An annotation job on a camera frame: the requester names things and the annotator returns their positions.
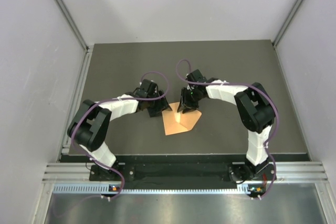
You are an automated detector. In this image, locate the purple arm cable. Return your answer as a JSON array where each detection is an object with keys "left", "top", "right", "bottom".
[
  {"left": 70, "top": 71, "right": 170, "bottom": 201},
  {"left": 175, "top": 59, "right": 279, "bottom": 201}
]

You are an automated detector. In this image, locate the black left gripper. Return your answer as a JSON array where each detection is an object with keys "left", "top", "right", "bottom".
[{"left": 146, "top": 90, "right": 172, "bottom": 118}]

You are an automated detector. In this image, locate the white slotted cable duct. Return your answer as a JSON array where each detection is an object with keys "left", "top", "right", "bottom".
[{"left": 53, "top": 183, "right": 266, "bottom": 195}]

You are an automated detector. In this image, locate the left aluminium frame post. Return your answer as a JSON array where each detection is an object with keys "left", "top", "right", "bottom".
[{"left": 54, "top": 0, "right": 89, "bottom": 51}]

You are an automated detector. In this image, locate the aluminium frame post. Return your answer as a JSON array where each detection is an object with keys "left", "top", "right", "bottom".
[
  {"left": 272, "top": 0, "right": 305, "bottom": 49},
  {"left": 54, "top": 0, "right": 89, "bottom": 51}
]

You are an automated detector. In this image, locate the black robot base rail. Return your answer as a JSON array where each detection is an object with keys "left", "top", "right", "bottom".
[{"left": 89, "top": 163, "right": 275, "bottom": 187}]

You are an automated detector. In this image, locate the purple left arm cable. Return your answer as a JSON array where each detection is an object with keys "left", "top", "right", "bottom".
[{"left": 70, "top": 71, "right": 170, "bottom": 201}]

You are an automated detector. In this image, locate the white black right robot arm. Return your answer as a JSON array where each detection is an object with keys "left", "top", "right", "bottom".
[{"left": 177, "top": 69, "right": 276, "bottom": 182}]

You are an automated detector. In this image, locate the right aluminium frame post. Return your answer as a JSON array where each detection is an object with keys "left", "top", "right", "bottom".
[{"left": 272, "top": 0, "right": 305, "bottom": 49}]

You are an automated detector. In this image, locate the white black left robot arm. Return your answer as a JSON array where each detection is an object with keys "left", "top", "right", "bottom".
[{"left": 67, "top": 79, "right": 171, "bottom": 180}]

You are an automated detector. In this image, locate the aluminium base profile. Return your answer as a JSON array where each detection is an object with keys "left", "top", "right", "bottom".
[{"left": 42, "top": 162, "right": 328, "bottom": 183}]

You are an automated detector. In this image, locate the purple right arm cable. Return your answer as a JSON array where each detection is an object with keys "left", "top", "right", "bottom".
[{"left": 175, "top": 59, "right": 279, "bottom": 201}]

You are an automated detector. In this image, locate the cream paper letter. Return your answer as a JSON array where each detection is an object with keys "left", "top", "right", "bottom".
[{"left": 174, "top": 112, "right": 181, "bottom": 124}]

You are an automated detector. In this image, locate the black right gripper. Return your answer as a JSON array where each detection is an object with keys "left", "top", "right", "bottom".
[{"left": 178, "top": 88, "right": 202, "bottom": 114}]

